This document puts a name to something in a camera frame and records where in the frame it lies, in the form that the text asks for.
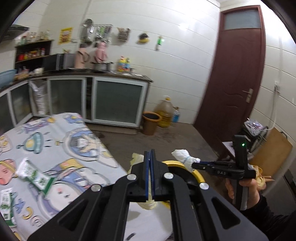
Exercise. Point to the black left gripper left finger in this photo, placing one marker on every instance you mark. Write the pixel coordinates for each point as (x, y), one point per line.
(100, 213)

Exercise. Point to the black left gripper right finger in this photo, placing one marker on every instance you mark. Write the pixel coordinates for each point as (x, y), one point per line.
(198, 212)

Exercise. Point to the fingers of the black right gripper view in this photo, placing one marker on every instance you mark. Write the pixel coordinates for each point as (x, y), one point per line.
(203, 165)

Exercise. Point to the green white milk carton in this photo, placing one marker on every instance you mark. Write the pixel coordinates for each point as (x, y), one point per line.
(28, 171)

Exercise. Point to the green white snack bag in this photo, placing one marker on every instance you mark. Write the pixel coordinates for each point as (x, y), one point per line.
(7, 207)

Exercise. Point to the black right sleeve forearm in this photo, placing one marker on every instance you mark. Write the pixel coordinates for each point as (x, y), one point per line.
(275, 227)

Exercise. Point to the yellow rimmed trash bin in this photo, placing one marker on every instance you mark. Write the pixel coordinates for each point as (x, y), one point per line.
(179, 169)

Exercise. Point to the white kitchen base cabinet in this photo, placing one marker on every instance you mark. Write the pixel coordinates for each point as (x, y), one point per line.
(104, 98)

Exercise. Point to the wooden cutting board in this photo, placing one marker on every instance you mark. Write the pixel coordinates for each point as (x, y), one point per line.
(272, 153)

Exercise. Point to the blue water bottle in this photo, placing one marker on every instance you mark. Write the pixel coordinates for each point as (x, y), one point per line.
(176, 115)

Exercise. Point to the large cooking oil bottle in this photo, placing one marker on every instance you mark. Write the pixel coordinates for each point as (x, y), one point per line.
(165, 110)

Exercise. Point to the brown plastic bucket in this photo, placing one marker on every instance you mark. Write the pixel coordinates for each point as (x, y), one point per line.
(150, 123)

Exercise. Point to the cartoon print tablecloth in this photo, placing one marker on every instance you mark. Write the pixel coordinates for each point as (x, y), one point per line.
(63, 147)

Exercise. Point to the dark red wooden door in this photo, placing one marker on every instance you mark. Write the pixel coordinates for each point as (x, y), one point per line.
(235, 77)

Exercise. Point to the yellow detergent bottle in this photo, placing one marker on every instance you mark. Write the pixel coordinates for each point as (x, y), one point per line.
(123, 64)

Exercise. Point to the white sack under counter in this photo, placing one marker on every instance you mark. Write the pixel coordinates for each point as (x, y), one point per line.
(40, 96)

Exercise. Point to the steel cooking pot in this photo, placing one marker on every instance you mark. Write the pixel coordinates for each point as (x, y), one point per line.
(104, 66)

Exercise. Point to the pink thermos jug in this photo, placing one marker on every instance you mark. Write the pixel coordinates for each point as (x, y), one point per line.
(81, 57)

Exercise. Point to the black microwave oven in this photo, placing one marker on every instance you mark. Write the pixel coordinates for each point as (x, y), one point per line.
(59, 62)

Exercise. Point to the blue plastic basin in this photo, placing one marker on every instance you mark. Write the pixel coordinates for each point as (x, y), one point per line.
(7, 77)

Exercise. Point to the black wooden spice shelf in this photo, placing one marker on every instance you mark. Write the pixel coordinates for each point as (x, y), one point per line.
(31, 55)

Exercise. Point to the range hood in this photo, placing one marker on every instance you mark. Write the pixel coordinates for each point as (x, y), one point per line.
(12, 32)

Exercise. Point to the yellow wall poster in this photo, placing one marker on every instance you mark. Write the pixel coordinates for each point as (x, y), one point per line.
(65, 36)

